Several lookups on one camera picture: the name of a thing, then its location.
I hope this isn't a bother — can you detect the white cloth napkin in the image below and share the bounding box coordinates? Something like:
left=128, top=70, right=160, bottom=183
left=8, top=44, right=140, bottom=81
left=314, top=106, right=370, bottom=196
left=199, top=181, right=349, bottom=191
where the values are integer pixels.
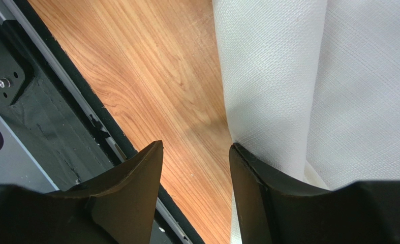
left=211, top=0, right=400, bottom=244

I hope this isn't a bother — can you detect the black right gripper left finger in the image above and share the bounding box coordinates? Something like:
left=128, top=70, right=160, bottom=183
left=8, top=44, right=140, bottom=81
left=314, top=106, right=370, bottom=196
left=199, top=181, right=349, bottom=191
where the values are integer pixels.
left=50, top=141, right=163, bottom=243

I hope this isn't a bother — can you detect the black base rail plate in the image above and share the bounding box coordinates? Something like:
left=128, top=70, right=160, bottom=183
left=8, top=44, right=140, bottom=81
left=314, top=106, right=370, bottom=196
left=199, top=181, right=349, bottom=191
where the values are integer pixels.
left=0, top=1, right=203, bottom=243

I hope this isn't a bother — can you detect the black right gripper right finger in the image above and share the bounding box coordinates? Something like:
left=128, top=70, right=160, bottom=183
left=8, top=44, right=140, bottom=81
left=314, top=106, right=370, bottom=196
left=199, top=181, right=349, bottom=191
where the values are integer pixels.
left=229, top=143, right=354, bottom=243

